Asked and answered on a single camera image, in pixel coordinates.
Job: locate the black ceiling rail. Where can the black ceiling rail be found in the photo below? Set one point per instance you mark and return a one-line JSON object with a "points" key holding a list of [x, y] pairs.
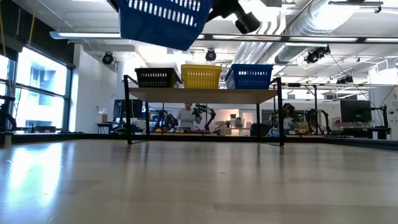
{"points": [[354, 2]]}

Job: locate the silver ventilation duct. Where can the silver ventilation duct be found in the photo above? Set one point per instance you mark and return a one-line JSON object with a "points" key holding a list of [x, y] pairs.
{"points": [[311, 18]]}

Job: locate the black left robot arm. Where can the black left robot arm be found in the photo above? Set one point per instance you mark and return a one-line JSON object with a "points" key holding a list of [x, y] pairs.
{"points": [[4, 118]]}

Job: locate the large window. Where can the large window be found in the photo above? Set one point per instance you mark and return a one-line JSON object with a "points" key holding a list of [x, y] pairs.
{"points": [[40, 93]]}

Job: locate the dark ceiling fixture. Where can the dark ceiling fixture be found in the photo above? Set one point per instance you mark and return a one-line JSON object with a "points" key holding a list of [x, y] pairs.
{"points": [[270, 2]]}

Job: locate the blue background robot arm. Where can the blue background robot arm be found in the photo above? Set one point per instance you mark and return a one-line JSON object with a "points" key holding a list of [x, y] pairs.
{"points": [[168, 119]]}

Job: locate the small cardboard box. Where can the small cardboard box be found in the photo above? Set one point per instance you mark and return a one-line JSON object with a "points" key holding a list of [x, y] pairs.
{"points": [[103, 117]]}

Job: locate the black track spotlight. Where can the black track spotlight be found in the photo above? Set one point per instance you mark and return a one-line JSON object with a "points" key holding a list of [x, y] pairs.
{"points": [[315, 55]]}

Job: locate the long ceiling light bar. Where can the long ceiling light bar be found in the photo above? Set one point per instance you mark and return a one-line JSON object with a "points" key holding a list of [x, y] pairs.
{"points": [[87, 35]]}

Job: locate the person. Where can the person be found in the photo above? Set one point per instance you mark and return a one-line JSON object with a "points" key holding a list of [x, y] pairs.
{"points": [[186, 118], [289, 116]]}

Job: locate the black plastic basket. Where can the black plastic basket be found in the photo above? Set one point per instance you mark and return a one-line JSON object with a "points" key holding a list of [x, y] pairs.
{"points": [[157, 83]]}

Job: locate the black bin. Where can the black bin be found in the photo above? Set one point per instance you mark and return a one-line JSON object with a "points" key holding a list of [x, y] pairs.
{"points": [[259, 130]]}

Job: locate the black background robot arm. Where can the black background robot arm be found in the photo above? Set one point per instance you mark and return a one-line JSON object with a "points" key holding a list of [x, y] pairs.
{"points": [[317, 119], [205, 109]]}

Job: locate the stack of small boxes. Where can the stack of small boxes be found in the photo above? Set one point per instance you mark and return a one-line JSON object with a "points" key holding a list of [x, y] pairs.
{"points": [[237, 122]]}

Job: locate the wooden shelf with black legs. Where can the wooden shelf with black legs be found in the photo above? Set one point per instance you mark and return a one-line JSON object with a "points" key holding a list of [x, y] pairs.
{"points": [[202, 95]]}

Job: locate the black aluminium table frame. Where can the black aluminium table frame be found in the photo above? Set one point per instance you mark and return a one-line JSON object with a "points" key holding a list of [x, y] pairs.
{"points": [[186, 137]]}

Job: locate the round black ceiling speaker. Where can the round black ceiling speaker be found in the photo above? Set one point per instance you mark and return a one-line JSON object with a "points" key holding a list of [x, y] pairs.
{"points": [[211, 55], [108, 58]]}

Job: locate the black monitor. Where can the black monitor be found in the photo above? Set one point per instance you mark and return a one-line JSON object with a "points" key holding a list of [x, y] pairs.
{"points": [[136, 109], [356, 110]]}

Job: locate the blue plastic basket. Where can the blue plastic basket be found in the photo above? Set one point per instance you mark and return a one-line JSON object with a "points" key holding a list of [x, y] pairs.
{"points": [[161, 31], [248, 82], [250, 66]]}

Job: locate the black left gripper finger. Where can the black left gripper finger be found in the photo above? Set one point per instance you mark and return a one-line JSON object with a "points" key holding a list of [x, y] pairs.
{"points": [[247, 22]]}

